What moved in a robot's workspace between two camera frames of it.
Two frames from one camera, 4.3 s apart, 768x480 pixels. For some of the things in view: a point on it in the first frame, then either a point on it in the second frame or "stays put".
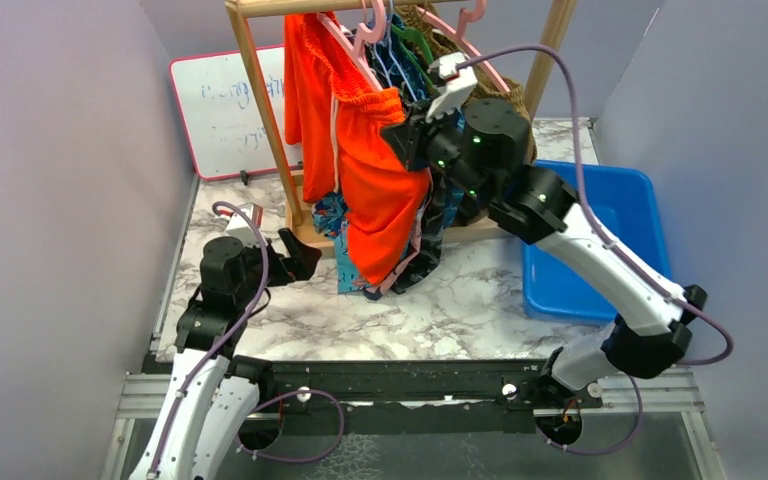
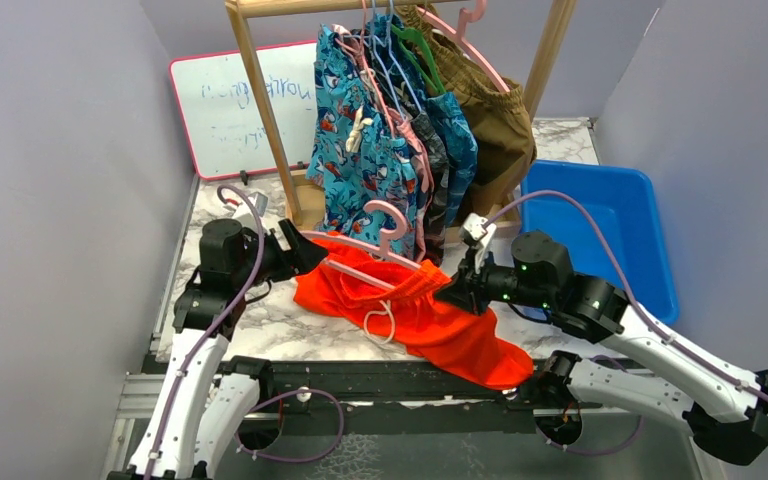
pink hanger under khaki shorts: (460, 38) stays put
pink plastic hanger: (364, 34) to (382, 251)
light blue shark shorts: (329, 215) to (364, 168)
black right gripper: (407, 141) to (466, 291)
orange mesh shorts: (335, 115) to (397, 300)
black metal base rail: (430, 398) stays put
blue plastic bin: (557, 289) stays put
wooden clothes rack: (306, 233) stays put
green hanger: (403, 44) stays put
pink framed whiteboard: (221, 112) stays put
